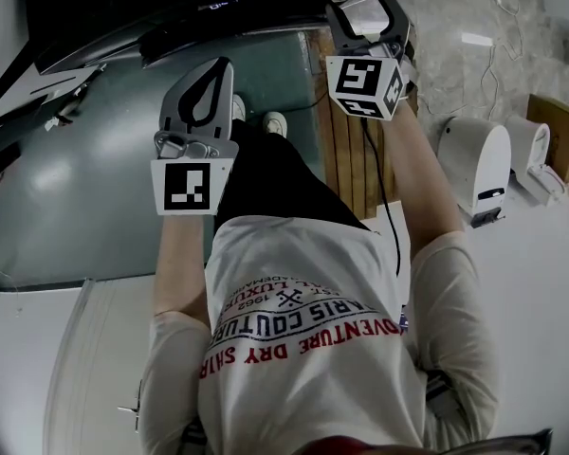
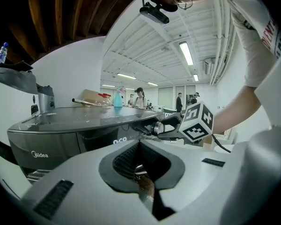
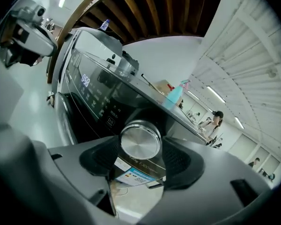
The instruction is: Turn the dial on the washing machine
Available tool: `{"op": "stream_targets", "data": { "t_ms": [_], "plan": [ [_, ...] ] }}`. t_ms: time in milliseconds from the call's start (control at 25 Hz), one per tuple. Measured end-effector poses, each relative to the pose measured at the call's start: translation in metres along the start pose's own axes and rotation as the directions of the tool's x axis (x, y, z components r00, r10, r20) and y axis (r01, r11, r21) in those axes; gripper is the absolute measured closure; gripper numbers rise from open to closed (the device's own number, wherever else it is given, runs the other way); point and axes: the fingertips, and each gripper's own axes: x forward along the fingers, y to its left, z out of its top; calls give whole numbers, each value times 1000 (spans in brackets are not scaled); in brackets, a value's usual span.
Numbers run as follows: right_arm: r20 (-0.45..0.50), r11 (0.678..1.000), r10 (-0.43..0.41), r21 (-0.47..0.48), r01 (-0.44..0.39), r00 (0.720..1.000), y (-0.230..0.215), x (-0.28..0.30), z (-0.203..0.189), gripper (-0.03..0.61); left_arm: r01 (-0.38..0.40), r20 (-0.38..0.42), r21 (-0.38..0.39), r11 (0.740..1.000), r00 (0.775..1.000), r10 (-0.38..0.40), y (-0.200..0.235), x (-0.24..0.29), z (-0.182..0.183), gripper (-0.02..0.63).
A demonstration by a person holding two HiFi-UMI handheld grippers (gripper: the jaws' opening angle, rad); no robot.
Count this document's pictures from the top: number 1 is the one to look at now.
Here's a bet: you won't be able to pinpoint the dark head mount rim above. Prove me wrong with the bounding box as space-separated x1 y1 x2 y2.
431 427 554 455

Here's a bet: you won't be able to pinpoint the wooden slat platform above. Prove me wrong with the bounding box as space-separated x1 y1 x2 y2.
298 28 426 220

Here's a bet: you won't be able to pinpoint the grey harness strap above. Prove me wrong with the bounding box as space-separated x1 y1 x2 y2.
424 370 470 419
179 414 208 455

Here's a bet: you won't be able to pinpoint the person's right forearm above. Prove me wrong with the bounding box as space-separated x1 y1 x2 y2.
381 106 466 260

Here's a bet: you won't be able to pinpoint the black trousers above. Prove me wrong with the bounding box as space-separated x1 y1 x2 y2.
213 118 372 232

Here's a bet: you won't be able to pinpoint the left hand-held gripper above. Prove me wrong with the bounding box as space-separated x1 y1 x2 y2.
150 57 241 218

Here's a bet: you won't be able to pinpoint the brown cardboard box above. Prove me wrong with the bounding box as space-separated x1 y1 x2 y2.
525 93 569 184

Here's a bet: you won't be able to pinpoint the long white floor cable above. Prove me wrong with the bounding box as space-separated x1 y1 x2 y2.
416 0 527 118

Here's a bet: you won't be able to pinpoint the white domed robot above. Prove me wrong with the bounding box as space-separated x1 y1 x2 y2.
436 115 513 230

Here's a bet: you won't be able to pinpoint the white printed shirt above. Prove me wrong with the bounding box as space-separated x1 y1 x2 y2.
139 214 502 455

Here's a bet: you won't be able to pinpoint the person's right white shoe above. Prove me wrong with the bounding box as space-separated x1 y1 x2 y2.
262 111 289 138

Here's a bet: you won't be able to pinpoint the white door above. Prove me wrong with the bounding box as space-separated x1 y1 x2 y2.
0 276 205 455

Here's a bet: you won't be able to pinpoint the person's left forearm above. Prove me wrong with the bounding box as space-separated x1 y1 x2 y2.
152 213 219 317

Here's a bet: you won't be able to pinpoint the white rounded appliance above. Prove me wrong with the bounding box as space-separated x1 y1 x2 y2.
505 114 569 208

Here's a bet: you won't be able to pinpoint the person's left white shoe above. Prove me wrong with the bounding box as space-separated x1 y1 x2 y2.
230 93 248 123

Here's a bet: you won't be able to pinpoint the person's white shoe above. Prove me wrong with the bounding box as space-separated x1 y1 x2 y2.
230 93 248 123
262 111 289 138

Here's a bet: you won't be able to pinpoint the person's right hand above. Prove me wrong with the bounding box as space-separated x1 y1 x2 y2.
400 59 420 102

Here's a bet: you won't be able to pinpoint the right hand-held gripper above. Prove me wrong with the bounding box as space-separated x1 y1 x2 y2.
324 0 412 122

